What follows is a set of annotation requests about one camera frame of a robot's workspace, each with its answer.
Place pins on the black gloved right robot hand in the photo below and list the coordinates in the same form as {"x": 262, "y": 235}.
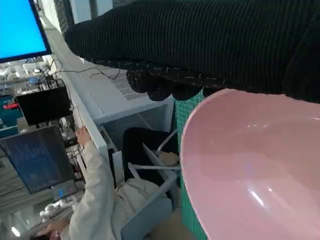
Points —
{"x": 200, "y": 45}

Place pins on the pink bowl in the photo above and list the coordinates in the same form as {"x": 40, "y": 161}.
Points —
{"x": 250, "y": 162}

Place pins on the green cutting mat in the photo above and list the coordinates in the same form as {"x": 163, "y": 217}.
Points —
{"x": 187, "y": 110}

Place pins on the white mesh cabinet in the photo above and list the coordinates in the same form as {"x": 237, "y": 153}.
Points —
{"x": 105, "y": 100}

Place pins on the white desk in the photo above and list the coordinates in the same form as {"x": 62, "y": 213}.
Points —
{"x": 85, "y": 112}

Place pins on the black box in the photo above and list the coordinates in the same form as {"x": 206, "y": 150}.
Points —
{"x": 42, "y": 105}

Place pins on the grey chair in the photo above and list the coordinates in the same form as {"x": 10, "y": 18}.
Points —
{"x": 150, "y": 207}

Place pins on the seated person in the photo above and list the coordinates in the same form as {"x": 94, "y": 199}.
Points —
{"x": 97, "y": 187}

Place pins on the blue screen monitor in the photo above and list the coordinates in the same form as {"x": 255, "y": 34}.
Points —
{"x": 20, "y": 25}

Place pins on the dark screen monitor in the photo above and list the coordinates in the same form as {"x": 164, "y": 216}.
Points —
{"x": 37, "y": 160}

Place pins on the grey device with blue display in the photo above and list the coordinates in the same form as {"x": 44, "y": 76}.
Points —
{"x": 63, "y": 192}

